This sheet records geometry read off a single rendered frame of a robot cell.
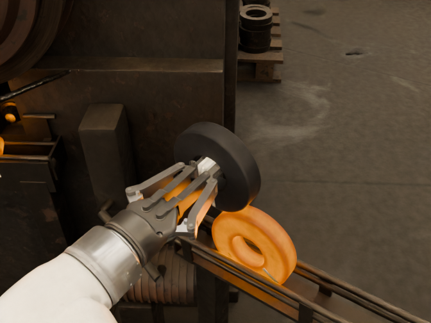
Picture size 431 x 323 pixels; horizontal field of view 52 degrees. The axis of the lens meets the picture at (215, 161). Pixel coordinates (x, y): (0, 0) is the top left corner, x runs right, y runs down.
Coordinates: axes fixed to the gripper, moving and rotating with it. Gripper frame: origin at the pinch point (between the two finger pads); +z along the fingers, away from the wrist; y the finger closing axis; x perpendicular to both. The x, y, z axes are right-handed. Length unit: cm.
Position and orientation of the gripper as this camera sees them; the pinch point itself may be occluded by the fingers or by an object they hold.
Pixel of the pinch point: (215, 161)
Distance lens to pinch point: 68.2
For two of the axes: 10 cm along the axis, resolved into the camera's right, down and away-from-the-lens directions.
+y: 8.0, 3.9, -4.6
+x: -0.4, -7.4, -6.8
